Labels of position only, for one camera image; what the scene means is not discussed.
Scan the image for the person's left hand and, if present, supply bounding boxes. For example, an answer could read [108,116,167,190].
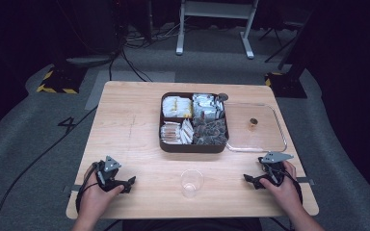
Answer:
[75,164,125,223]

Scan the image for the clear box lid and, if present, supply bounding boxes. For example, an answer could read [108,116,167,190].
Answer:
[220,101,288,154]

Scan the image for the grey tape strip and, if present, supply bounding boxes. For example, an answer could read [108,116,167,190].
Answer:
[63,184,83,194]
[296,176,316,187]

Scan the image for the pile of dark grey packets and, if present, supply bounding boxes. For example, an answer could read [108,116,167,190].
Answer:
[192,116,228,146]

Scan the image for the pile of white yellow packets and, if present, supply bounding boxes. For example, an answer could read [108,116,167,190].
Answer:
[162,95,194,118]

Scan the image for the bundle of floor cables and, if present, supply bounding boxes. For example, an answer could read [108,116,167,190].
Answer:
[124,19,187,50]

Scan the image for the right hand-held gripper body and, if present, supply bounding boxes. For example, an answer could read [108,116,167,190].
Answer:
[257,151,295,188]

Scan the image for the black tripod legs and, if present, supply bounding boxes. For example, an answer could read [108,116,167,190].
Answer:
[257,25,304,64]

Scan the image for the white desk frame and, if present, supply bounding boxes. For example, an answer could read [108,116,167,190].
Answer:
[175,0,260,60]

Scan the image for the long black floor cable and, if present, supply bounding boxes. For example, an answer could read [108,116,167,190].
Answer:
[0,105,98,231]

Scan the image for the brown divided box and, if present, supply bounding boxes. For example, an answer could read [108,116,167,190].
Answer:
[158,91,230,154]

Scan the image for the black yellow striped stand base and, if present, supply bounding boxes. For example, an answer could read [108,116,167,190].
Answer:
[264,71,308,99]
[36,64,88,95]

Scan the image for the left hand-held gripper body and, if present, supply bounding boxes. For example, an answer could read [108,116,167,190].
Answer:
[93,155,125,193]

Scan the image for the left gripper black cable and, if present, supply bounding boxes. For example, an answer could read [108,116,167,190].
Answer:
[74,161,101,214]

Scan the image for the clear plastic cup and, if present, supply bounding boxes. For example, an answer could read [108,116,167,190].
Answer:
[179,168,205,199]

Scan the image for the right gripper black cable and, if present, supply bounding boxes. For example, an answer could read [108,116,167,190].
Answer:
[280,168,304,206]

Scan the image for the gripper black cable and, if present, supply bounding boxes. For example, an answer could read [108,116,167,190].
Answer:
[74,161,101,214]
[280,168,304,206]

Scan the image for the pile of silver packets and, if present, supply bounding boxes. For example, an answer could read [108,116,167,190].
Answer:
[192,92,225,120]

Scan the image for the pile of white stick packets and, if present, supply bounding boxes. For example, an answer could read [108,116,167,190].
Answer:
[160,118,195,145]

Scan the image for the person's right hand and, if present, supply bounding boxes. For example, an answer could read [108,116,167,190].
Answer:
[258,160,304,218]

